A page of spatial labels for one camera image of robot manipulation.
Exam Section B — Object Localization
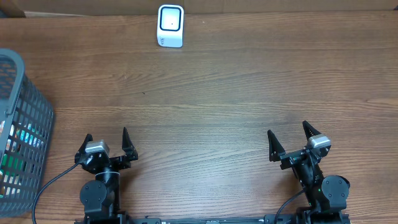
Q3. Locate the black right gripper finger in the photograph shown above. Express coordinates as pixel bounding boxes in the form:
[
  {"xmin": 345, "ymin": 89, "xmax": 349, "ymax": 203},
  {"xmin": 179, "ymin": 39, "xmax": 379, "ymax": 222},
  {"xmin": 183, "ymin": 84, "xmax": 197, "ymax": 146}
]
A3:
[
  {"xmin": 267, "ymin": 130, "xmax": 285, "ymax": 162},
  {"xmin": 302, "ymin": 120, "xmax": 321, "ymax": 140}
]

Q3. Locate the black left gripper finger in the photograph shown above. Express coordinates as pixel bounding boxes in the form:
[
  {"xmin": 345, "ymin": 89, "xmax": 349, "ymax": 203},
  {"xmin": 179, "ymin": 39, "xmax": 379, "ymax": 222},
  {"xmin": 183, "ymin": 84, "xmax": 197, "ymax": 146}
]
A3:
[
  {"xmin": 122, "ymin": 127, "xmax": 138, "ymax": 161},
  {"xmin": 76, "ymin": 134, "xmax": 93, "ymax": 156}
]

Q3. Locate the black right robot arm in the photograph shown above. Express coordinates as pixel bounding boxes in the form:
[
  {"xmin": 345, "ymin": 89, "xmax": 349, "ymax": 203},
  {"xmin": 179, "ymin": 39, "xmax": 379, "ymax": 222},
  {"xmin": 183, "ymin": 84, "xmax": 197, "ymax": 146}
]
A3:
[{"xmin": 264, "ymin": 121, "xmax": 351, "ymax": 223}]

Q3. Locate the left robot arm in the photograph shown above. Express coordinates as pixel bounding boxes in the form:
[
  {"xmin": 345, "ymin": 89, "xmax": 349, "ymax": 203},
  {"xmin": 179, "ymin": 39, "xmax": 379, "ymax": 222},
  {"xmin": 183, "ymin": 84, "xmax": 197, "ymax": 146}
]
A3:
[{"xmin": 75, "ymin": 128, "xmax": 138, "ymax": 224}]

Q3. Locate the white barcode scanner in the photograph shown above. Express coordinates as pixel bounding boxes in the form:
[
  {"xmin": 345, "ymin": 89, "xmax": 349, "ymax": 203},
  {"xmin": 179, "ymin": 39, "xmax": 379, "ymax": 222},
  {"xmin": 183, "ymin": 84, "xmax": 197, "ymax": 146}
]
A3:
[{"xmin": 157, "ymin": 4, "xmax": 185, "ymax": 48}]

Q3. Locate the dark grey plastic basket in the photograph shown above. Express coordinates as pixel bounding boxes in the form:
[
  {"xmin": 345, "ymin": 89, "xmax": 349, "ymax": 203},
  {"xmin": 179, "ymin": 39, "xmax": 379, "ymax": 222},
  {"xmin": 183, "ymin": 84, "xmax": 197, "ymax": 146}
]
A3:
[{"xmin": 1, "ymin": 49, "xmax": 55, "ymax": 218}]

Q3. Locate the cardboard back panel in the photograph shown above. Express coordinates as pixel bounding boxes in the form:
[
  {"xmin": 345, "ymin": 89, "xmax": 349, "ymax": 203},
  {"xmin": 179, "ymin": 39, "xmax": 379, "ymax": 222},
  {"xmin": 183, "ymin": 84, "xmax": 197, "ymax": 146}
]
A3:
[{"xmin": 1, "ymin": 0, "xmax": 397, "ymax": 17}]

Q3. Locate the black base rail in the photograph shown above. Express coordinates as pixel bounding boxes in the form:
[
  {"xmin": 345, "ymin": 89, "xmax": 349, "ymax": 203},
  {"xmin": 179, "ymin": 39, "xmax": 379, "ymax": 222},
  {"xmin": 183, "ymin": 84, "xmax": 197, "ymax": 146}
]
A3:
[{"xmin": 74, "ymin": 214, "xmax": 351, "ymax": 224}]

